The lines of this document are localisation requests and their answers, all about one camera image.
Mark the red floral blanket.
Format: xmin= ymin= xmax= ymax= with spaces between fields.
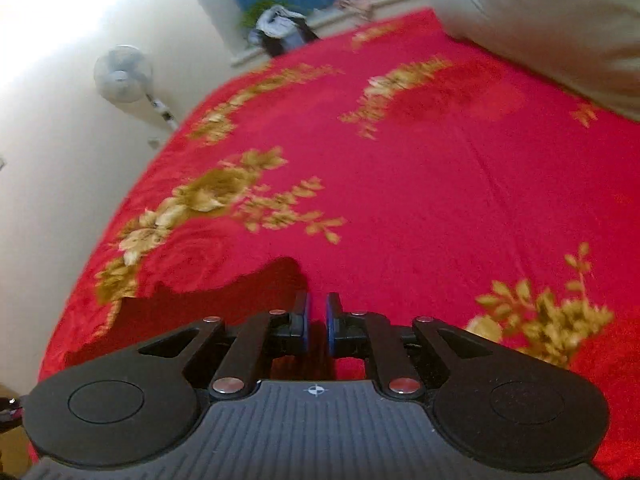
xmin=27 ymin=7 xmax=640 ymax=480

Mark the dark red knitted sweater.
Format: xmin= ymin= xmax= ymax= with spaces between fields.
xmin=65 ymin=256 xmax=333 ymax=382

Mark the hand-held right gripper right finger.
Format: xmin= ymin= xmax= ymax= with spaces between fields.
xmin=326 ymin=292 xmax=496 ymax=401

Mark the pile of dark and white clothes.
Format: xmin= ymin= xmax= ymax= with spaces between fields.
xmin=248 ymin=5 xmax=321 ymax=58

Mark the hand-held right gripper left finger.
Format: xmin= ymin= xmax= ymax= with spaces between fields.
xmin=137 ymin=290 xmax=312 ymax=401

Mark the pink cloth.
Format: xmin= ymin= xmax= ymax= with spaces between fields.
xmin=337 ymin=0 xmax=393 ymax=17

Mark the green potted plant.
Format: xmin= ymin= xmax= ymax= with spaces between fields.
xmin=239 ymin=0 xmax=288 ymax=33

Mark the white standing fan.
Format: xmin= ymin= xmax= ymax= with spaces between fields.
xmin=93 ymin=45 xmax=181 ymax=132

